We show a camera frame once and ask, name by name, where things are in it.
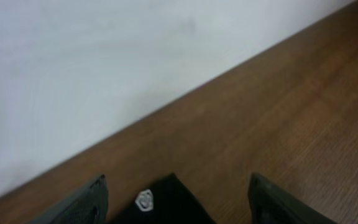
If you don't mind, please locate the black t-shirt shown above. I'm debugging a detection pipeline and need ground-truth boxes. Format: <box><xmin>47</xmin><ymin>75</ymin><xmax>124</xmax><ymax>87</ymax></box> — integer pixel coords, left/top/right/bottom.
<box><xmin>111</xmin><ymin>173</ymin><xmax>215</xmax><ymax>224</ymax></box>

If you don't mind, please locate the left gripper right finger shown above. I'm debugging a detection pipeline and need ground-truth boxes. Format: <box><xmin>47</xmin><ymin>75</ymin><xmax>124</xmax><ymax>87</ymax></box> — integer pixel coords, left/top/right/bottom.
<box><xmin>248</xmin><ymin>172</ymin><xmax>335</xmax><ymax>224</ymax></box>

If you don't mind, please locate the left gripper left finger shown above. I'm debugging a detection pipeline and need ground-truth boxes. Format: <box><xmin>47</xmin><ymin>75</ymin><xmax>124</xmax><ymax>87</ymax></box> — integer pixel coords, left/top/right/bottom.
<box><xmin>29</xmin><ymin>174</ymin><xmax>109</xmax><ymax>224</ymax></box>

